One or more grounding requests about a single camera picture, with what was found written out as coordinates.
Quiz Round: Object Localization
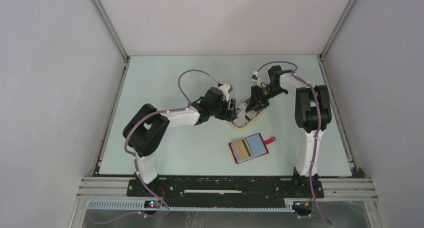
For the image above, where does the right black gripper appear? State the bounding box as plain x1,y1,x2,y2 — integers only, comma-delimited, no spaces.
246,84,288,114

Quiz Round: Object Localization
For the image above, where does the white credit card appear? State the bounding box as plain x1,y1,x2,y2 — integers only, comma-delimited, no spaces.
233,102,249,128

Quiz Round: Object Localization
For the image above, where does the red card holder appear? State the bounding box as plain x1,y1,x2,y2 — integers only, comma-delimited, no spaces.
228,133,276,164

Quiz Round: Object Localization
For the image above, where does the gold card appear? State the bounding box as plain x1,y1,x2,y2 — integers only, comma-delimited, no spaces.
234,139,253,160

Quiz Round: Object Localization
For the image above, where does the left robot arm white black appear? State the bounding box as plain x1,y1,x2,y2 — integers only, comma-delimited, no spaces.
122,84,237,196

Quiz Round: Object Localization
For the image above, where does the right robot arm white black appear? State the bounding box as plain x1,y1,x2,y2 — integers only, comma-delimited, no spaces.
246,65,332,197

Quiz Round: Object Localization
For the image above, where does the beige oval tray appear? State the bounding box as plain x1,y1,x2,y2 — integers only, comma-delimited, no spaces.
229,98,263,131

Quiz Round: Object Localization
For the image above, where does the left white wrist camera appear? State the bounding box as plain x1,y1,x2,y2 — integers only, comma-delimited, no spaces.
218,84,233,102

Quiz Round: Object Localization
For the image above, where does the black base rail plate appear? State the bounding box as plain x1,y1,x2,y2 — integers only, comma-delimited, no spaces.
126,175,324,208

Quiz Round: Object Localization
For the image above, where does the white cable duct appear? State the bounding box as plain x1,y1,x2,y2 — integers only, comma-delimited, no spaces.
86,199,294,213

